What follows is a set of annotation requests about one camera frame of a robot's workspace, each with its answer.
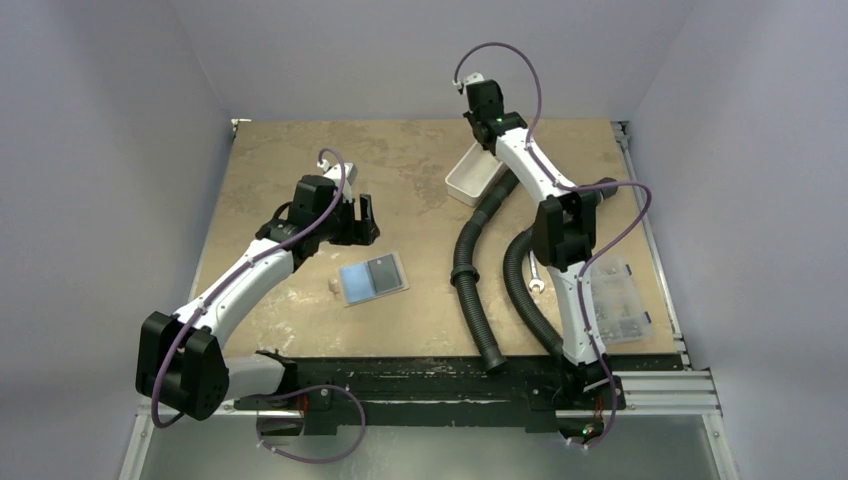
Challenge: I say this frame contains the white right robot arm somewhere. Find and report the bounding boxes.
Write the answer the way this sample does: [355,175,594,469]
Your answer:
[455,74,620,407]

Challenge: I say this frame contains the beige leather card holder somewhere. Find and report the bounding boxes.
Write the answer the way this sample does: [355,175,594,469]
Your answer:
[327,252,409,306]

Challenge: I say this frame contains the black corrugated hose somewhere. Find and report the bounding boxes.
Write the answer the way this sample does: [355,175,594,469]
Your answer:
[450,168,521,374]
[502,176,620,366]

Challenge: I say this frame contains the aluminium frame rail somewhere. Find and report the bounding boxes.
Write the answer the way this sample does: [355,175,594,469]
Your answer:
[610,120,723,419]

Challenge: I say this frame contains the black credit card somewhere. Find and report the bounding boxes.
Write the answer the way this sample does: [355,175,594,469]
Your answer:
[366,254,404,295]

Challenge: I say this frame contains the black corrugated hose right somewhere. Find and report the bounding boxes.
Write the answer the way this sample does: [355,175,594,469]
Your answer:
[502,176,620,366]

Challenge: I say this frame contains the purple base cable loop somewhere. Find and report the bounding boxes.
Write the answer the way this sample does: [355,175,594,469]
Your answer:
[254,380,368,465]

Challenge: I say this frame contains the black corrugated hose left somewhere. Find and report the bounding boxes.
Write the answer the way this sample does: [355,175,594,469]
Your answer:
[450,168,521,374]

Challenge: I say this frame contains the clear plastic screw organizer box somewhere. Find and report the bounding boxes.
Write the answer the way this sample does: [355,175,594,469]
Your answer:
[589,256,654,345]

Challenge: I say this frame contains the white plastic card bin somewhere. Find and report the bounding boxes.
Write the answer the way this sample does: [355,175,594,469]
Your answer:
[445,143,507,207]

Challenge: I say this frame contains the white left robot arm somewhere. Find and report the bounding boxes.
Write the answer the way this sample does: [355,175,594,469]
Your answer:
[135,171,380,420]

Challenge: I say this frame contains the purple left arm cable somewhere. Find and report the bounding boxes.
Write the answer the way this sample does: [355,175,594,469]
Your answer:
[150,146,347,429]

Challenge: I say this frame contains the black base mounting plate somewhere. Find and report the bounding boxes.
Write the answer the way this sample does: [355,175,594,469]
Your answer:
[234,355,610,437]

